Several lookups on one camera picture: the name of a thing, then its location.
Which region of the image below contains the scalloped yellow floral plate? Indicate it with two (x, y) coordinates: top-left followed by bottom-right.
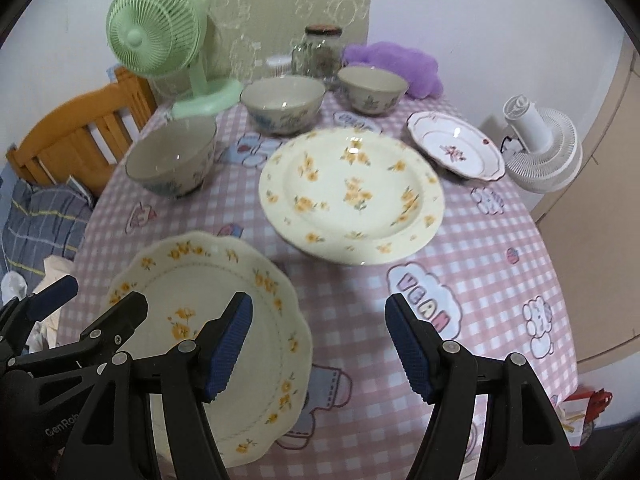
(105, 231), (315, 468)

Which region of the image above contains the ceramic floral bowl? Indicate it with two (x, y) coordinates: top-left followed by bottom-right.
(125, 116), (217, 198)
(337, 66), (409, 116)
(240, 75), (326, 136)

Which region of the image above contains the large yellow floral plate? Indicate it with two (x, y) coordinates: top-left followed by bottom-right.
(258, 128), (445, 266)

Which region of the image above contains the white red-rimmed plate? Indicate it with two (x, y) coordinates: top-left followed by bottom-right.
(407, 112), (506, 182)

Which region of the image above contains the white plastic bag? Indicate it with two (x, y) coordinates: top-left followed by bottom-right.
(1, 271), (28, 304)

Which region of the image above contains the peach cloth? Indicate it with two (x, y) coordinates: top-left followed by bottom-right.
(43, 255), (74, 281)

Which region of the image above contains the red packaging bag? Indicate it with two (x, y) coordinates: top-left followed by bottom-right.
(555, 389), (613, 450)

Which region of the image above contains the grey plaid pillow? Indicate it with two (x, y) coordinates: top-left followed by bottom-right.
(1, 180), (94, 289)

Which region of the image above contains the wooden bed headboard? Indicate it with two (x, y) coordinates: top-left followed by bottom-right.
(6, 67), (157, 196)

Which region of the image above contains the white floor fan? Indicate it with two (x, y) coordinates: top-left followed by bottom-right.
(502, 94), (582, 195)

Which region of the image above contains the green desk fan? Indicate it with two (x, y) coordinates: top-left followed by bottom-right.
(105, 0), (243, 119)

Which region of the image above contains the cotton swab container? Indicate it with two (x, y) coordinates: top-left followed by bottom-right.
(265, 54), (292, 77)

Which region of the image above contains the green patterned cardboard panel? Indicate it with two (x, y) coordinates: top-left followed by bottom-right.
(150, 0), (377, 101)

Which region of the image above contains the glass jar with lid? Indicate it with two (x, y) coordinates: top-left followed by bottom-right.
(292, 24), (343, 84)

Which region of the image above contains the purple plush toy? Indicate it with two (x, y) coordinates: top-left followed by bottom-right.
(343, 41), (444, 100)

